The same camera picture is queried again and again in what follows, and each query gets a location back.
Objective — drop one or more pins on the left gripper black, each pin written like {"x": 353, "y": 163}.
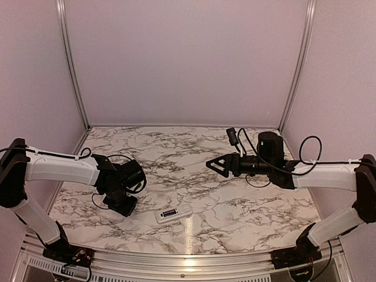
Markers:
{"x": 126, "y": 210}

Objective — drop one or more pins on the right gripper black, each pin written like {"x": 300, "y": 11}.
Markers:
{"x": 232, "y": 163}

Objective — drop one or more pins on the white remote control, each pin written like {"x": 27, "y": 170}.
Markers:
{"x": 184, "y": 211}

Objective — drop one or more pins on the black battery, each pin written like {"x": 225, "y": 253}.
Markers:
{"x": 169, "y": 213}

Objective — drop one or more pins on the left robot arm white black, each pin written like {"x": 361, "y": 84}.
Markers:
{"x": 21, "y": 163}

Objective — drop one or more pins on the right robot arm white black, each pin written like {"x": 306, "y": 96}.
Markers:
{"x": 357, "y": 176}

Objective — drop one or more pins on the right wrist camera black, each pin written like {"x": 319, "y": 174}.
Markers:
{"x": 232, "y": 135}

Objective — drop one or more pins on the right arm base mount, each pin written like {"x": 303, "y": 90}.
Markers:
{"x": 294, "y": 256}

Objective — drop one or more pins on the front aluminium rail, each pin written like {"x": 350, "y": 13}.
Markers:
{"x": 112, "y": 265}

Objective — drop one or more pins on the right aluminium frame post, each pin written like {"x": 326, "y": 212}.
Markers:
{"x": 302, "y": 56}

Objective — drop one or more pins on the aluminium frame post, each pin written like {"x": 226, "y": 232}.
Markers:
{"x": 66, "y": 42}
{"x": 302, "y": 56}

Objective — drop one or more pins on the left aluminium frame post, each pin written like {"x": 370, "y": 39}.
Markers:
{"x": 66, "y": 42}

